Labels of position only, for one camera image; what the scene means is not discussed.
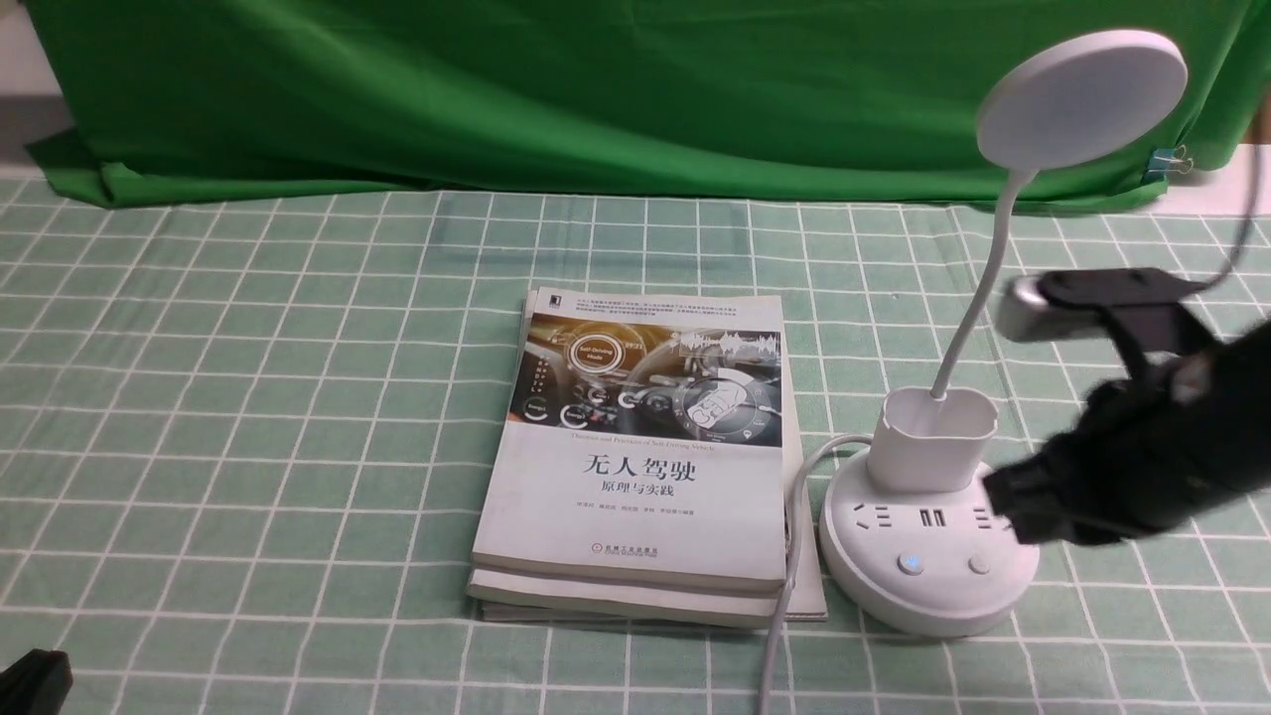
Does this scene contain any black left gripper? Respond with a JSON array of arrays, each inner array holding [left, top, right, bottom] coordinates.
[[982, 323, 1268, 546]]

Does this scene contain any white desk lamp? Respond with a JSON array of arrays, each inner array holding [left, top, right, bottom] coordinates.
[[820, 29, 1188, 639]]

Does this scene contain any lower book in stack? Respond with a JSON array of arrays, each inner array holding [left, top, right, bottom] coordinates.
[[466, 293, 829, 630]]

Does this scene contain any blue binder clip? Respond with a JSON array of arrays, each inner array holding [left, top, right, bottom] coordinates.
[[1141, 145, 1195, 183]]

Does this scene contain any top book with car cover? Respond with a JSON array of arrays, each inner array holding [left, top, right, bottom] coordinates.
[[472, 288, 788, 597]]

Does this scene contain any green backdrop cloth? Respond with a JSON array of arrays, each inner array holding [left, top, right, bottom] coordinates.
[[27, 1, 1268, 210]]

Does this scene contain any green checkered tablecloth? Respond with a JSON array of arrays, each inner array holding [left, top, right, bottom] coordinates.
[[1, 178, 1270, 714]]

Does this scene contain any black object at corner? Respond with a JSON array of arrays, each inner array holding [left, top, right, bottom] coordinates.
[[1, 648, 72, 715]]

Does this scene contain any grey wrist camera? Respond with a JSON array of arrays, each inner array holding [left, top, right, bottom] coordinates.
[[993, 267, 1219, 384]]

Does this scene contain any white lamp power cable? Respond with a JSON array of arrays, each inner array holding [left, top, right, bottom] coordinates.
[[754, 433, 874, 715]]

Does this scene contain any thin grey cable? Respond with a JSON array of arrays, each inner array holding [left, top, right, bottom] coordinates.
[[1197, 147, 1263, 293]]

